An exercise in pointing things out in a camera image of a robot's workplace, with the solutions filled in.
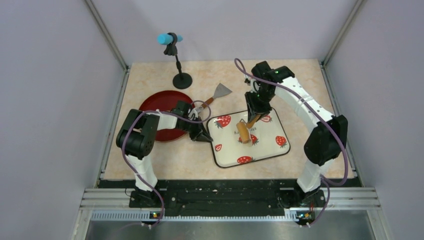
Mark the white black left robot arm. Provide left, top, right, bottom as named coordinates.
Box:
left=115, top=100, right=213, bottom=207

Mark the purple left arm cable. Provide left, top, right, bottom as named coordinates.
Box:
left=121, top=100, right=212, bottom=229

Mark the black microphone stand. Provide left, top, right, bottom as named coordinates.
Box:
left=163, top=42, right=193, bottom=90

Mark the dark red round plate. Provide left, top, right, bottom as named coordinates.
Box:
left=139, top=90, right=193, bottom=143

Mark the metal scraper wooden handle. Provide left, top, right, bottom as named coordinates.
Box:
left=195, top=83, right=233, bottom=113

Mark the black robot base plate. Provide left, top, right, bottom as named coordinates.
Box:
left=97, top=178, right=363, bottom=218

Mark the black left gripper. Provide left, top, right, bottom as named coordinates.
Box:
left=179, top=116, right=213, bottom=143

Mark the blue toy microphone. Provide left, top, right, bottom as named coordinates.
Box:
left=156, top=32, right=183, bottom=45

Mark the wooden dough roller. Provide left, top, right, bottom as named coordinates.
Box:
left=236, top=118, right=251, bottom=144

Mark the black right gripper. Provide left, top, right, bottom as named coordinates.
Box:
left=245, top=87, right=275, bottom=123

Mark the aluminium frame rail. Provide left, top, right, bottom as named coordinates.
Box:
left=72, top=187, right=393, bottom=240

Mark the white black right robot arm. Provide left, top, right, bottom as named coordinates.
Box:
left=245, top=61, right=348, bottom=206

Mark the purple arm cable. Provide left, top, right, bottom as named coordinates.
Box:
left=121, top=100, right=212, bottom=229
left=234, top=58, right=349, bottom=228

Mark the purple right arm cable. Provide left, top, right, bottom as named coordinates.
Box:
left=234, top=58, right=349, bottom=228

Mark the white strawberry print tray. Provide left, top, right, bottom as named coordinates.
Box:
left=206, top=109, right=291, bottom=169

